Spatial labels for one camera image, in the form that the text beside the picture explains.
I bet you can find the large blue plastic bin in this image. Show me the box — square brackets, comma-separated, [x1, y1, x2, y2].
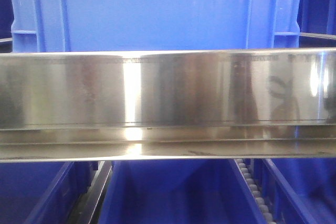
[12, 0, 300, 52]

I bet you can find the lower middle blue bin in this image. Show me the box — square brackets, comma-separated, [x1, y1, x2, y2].
[99, 159, 266, 223]

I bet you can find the white roller track right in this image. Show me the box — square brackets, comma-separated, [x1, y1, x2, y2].
[234, 158, 276, 224]

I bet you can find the lower right blue bin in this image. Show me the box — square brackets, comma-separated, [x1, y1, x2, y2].
[250, 158, 335, 223]

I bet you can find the lower left blue bin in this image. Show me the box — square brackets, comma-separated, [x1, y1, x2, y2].
[1, 162, 98, 223]

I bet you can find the dark blue bin upper right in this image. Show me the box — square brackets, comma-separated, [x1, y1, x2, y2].
[298, 0, 335, 35]

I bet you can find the dark blue bin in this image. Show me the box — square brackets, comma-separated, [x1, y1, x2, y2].
[298, 0, 335, 35]
[0, 0, 14, 39]

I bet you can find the dark blue bin upper left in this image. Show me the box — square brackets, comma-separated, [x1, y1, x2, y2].
[0, 0, 14, 39]

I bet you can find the stainless steel shelf front rail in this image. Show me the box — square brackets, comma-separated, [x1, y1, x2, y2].
[1, 48, 335, 162]

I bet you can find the steel divider rail left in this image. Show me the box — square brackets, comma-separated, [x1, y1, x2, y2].
[67, 161, 112, 223]

